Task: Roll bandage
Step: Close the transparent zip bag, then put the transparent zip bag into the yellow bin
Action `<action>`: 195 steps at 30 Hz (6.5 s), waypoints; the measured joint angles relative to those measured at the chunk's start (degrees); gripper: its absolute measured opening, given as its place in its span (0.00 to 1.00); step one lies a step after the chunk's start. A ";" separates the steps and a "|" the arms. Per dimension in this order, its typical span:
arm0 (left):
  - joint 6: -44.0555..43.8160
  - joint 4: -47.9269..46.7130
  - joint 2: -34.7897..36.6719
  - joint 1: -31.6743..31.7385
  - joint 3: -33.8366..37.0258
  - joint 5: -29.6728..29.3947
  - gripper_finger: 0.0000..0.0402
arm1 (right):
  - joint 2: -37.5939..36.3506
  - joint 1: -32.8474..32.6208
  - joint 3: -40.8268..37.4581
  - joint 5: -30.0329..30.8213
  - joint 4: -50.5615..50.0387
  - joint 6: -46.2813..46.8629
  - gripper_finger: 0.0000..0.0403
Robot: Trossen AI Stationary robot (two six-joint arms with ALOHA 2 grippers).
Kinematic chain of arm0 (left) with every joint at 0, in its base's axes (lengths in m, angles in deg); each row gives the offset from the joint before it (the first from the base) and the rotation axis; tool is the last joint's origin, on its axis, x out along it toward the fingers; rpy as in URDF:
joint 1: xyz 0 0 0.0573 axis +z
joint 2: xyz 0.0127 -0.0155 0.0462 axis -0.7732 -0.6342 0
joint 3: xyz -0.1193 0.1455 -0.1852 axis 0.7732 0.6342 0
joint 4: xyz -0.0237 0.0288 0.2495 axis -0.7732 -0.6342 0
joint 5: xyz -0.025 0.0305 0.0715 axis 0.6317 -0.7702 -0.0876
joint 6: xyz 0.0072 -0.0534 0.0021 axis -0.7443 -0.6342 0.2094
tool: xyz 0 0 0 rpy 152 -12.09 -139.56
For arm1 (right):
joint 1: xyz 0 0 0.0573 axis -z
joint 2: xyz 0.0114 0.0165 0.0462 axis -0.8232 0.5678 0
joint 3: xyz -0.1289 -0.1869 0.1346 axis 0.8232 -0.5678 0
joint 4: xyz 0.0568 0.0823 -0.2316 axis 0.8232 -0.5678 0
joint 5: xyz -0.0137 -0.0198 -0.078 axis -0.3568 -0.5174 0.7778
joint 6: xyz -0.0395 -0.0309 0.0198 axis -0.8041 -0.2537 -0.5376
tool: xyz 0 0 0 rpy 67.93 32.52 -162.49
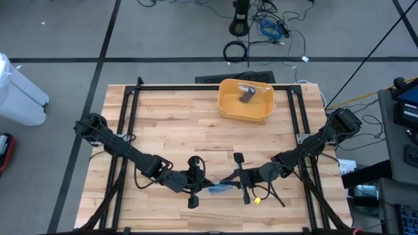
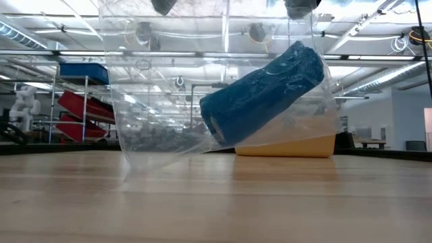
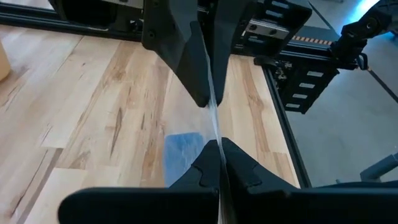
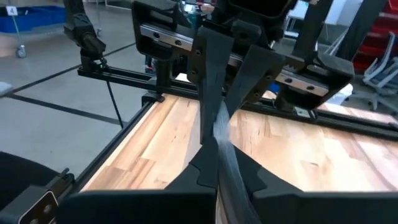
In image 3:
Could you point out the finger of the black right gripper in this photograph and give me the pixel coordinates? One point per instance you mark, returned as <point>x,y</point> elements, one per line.
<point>222,46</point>
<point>183,46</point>

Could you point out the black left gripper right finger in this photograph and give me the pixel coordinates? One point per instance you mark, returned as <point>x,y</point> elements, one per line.
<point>280,202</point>

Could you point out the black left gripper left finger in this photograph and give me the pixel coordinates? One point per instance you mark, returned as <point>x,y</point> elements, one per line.
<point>155,202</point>

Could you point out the bright blue elastic bandage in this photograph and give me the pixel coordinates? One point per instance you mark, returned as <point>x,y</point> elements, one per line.
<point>182,155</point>

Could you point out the clear plastic zip bag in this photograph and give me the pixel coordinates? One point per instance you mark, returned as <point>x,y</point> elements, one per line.
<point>214,124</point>

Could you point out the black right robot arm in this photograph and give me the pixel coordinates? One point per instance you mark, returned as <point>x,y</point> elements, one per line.
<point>357,34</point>

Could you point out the black yellow striped strip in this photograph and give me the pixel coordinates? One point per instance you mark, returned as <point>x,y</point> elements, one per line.
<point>312,40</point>

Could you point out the grey furniture leg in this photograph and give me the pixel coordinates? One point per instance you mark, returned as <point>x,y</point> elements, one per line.
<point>379,168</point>

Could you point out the yellow plastic bin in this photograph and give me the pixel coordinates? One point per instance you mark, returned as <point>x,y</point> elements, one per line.
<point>3,62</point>

